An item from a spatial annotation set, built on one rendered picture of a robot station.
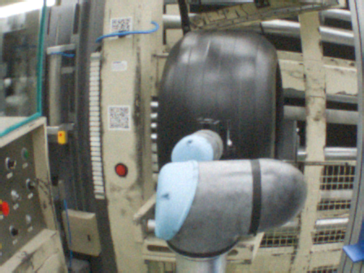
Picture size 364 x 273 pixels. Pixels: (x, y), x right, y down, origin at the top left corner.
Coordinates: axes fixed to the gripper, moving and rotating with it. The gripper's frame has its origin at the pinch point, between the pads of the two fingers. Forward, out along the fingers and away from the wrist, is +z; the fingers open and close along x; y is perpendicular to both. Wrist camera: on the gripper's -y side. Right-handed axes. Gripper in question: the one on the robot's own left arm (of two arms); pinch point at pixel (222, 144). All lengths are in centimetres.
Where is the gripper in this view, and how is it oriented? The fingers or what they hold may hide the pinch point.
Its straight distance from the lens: 155.0
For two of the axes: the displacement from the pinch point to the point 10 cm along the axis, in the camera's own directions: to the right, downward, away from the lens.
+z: 2.4, -1.2, 9.6
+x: -9.7, -0.4, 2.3
